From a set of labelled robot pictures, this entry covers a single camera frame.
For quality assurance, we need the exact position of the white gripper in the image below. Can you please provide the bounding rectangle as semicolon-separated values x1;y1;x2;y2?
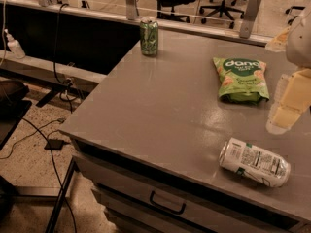
265;5;311;135

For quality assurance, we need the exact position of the green rice chip bag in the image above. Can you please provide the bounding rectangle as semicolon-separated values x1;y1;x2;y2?
213;57;269;104

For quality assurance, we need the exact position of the green soda can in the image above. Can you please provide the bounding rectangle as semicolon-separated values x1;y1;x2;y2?
140;17;158;56

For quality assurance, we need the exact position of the white crushed soda can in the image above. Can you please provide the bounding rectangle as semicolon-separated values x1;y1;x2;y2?
219;138;291;187

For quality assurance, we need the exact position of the black chair base right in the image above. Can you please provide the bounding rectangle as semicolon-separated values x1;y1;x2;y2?
285;6;305;25

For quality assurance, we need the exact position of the grey drawer cabinet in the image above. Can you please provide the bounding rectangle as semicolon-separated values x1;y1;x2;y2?
73;140;310;233

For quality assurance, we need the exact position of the black power adapter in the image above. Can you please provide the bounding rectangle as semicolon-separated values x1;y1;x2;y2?
45;139;64;150

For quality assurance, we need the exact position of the clear sanitizer bottle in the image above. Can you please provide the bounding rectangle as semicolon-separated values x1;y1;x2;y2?
4;29;25;59

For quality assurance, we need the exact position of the black chair far left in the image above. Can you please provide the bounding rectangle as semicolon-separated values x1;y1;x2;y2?
0;80;31;150

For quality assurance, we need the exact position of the black table leg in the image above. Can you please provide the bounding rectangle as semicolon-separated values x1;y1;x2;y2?
45;160;78;233

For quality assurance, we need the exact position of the grey metal bracket right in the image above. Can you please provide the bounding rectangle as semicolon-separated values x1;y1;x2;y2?
239;0;261;39

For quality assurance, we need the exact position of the grey metal bracket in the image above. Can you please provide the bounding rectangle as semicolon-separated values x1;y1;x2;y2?
125;0;138;20
239;0;261;39

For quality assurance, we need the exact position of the grey metal bracket middle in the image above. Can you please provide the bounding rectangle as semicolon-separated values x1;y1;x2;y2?
125;0;138;20

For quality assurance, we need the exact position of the black drawer handle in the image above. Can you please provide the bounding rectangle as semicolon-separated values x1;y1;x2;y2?
149;190;187;215

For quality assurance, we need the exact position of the black hanging cable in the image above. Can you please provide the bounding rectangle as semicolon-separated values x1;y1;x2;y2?
52;3;76;114

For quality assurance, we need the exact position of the black floor cable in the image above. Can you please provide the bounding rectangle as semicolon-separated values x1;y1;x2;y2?
0;116;79;233

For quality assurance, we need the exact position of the white cable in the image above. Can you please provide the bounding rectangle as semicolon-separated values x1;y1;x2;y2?
0;0;18;66

